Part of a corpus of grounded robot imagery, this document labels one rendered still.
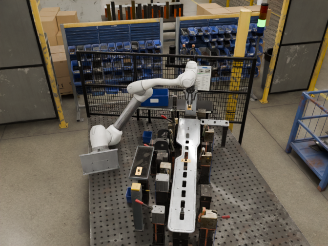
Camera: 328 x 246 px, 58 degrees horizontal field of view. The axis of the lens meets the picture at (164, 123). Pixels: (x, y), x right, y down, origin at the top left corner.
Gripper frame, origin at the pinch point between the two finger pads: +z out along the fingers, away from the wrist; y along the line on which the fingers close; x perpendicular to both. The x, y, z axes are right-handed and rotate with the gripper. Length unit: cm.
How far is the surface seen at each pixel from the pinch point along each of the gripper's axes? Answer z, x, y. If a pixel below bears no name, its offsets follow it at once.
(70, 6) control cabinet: 51, 588, -344
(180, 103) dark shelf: 26, 44, -10
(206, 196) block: 27, -88, 16
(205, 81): 3, 54, 15
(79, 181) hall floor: 129, 15, -133
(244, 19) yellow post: -63, 57, 48
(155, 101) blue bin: 20, 36, -37
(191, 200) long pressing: 30, -91, 6
